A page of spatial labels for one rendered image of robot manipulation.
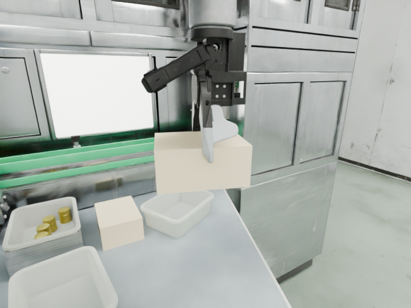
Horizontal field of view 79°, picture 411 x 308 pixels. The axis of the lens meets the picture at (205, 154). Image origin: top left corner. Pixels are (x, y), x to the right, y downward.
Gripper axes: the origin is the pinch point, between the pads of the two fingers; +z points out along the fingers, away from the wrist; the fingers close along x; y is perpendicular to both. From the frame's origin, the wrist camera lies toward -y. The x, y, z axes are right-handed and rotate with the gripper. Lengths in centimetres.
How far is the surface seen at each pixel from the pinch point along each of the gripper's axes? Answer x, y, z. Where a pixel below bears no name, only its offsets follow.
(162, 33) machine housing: 80, -4, -30
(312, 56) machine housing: 64, 61, -21
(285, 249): 63, 59, 81
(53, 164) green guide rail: 45, -44, 17
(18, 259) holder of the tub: 14, -43, 30
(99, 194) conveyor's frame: 48, -31, 31
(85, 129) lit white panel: 65, -38, 9
